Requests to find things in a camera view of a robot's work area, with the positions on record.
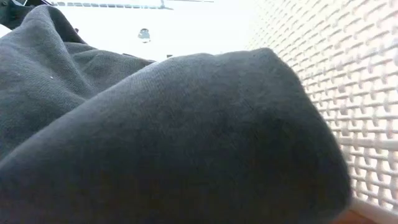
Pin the large black garment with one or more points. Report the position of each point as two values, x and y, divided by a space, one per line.
174 140

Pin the small hanging ceiling fixture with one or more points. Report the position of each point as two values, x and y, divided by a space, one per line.
144 35

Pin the grey overhead truss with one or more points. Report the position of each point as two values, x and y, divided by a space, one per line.
124 5

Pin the white lattice plastic bin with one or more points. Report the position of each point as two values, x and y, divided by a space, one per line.
357 93

